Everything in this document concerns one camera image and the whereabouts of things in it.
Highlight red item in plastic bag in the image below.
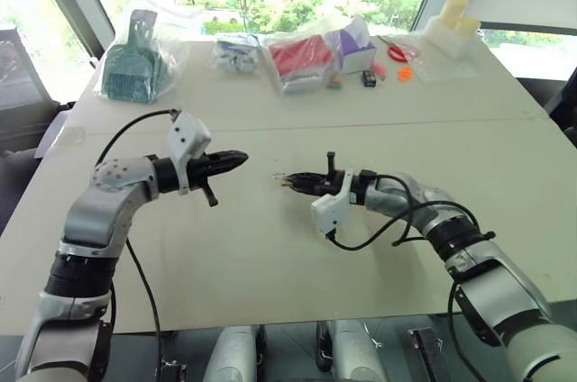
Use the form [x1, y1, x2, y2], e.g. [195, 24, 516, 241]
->
[264, 33, 337, 96]

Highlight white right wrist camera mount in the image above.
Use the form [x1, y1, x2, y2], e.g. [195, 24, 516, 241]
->
[310, 169, 354, 240]

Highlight silver rounded robot leg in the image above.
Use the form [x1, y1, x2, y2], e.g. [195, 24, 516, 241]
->
[330, 319, 389, 382]
[208, 325, 261, 382]

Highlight clear bag with blue items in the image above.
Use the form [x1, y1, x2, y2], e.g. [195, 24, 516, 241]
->
[207, 32, 262, 77]

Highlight green scoop in plastic bag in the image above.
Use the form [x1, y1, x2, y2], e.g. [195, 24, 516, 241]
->
[93, 8, 186, 106]

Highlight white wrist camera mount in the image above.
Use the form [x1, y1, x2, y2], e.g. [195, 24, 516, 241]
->
[167, 111, 213, 196]
[310, 169, 354, 240]

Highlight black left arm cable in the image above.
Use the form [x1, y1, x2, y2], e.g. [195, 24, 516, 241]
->
[96, 107, 182, 382]

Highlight white foam block with cylinders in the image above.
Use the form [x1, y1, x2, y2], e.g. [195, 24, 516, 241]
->
[421, 0, 482, 59]

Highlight red handled scissors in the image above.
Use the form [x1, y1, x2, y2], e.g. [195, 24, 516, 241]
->
[377, 34, 414, 62]

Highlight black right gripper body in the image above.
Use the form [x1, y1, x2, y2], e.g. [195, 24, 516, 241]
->
[310, 150, 353, 197]

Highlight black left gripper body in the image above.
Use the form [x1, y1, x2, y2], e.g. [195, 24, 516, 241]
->
[187, 151, 224, 209]

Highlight purple tissue box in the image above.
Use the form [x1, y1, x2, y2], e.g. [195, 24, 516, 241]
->
[328, 16, 379, 76]

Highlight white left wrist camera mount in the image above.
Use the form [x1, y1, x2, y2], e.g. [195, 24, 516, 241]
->
[167, 111, 213, 196]

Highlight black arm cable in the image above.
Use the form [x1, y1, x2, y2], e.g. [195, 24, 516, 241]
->
[327, 173, 498, 382]
[96, 107, 182, 382]

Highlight clear flat plastic bag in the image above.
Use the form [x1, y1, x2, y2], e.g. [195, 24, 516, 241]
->
[408, 46, 477, 84]

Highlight black metal bracket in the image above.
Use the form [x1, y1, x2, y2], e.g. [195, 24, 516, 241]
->
[407, 327, 452, 382]
[314, 320, 337, 373]

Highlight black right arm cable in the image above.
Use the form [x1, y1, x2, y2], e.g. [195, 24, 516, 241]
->
[327, 173, 498, 382]

